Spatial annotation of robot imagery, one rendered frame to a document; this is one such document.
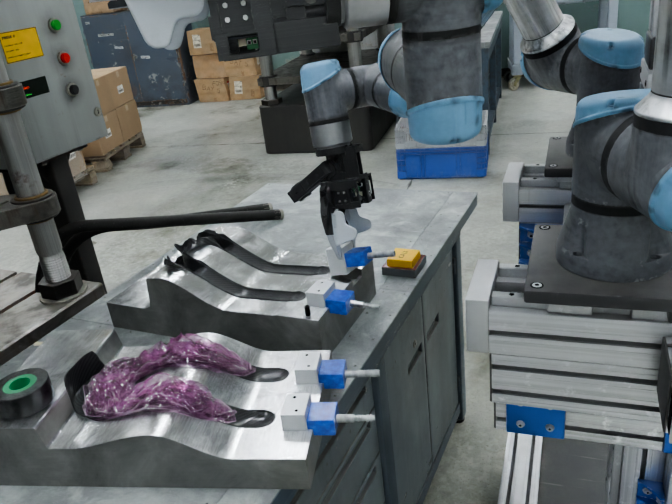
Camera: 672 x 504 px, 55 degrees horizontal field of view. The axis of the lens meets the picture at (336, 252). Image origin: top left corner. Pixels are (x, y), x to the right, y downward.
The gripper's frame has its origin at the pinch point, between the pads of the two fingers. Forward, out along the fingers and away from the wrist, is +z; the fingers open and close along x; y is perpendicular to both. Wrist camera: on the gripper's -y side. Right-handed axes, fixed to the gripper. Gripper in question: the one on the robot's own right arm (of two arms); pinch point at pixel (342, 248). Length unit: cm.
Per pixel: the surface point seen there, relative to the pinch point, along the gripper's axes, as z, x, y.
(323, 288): 4.0, -11.6, 0.8
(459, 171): 37, 311, -67
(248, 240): -2.0, 4.4, -24.9
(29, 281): 3, -3, -91
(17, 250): 30, 151, -308
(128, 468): 16, -52, -13
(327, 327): 10.6, -14.2, 1.5
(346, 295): 5.8, -10.7, 4.7
